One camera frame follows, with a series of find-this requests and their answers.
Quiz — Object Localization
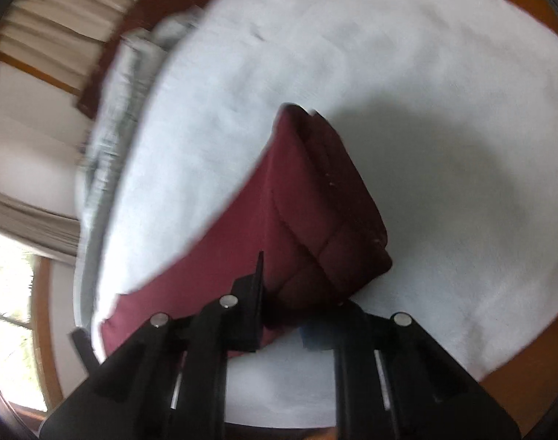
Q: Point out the beige curtain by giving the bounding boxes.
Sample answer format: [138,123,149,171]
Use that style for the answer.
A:
[0,0,138,94]

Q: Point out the grey folded quilt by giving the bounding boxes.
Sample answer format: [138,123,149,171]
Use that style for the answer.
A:
[74,8,203,221]

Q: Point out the maroon pants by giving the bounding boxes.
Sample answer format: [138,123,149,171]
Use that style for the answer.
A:
[100,105,392,353]

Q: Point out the wooden window frame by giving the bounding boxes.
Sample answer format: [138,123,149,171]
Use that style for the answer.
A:
[30,255,64,411]

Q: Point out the white fleece bed blanket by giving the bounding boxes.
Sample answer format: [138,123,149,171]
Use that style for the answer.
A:
[76,0,558,429]

